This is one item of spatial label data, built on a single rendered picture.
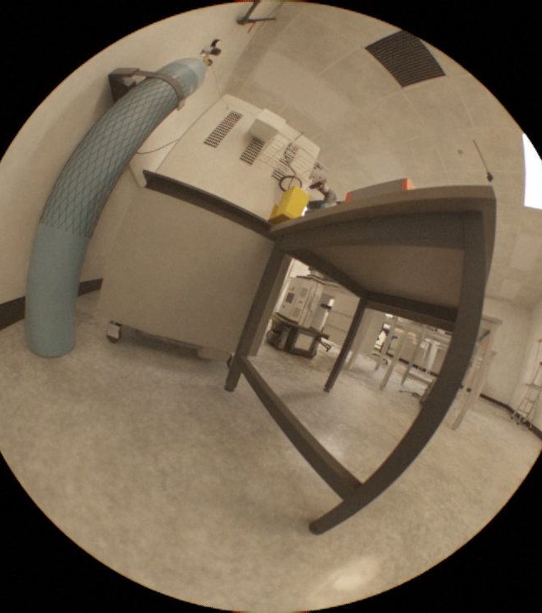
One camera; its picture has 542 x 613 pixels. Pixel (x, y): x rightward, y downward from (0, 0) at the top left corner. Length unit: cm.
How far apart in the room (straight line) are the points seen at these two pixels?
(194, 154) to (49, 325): 87
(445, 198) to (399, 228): 12
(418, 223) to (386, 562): 73
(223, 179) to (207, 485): 103
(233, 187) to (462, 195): 79
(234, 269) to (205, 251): 14
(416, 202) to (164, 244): 77
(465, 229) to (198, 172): 88
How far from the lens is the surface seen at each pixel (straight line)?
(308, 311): 180
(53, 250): 68
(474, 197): 36
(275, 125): 95
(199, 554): 43
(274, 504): 51
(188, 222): 76
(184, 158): 91
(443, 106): 256
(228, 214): 80
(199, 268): 74
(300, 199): 83
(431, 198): 36
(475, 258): 32
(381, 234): 39
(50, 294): 70
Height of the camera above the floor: 43
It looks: 3 degrees down
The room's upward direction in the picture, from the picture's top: 20 degrees clockwise
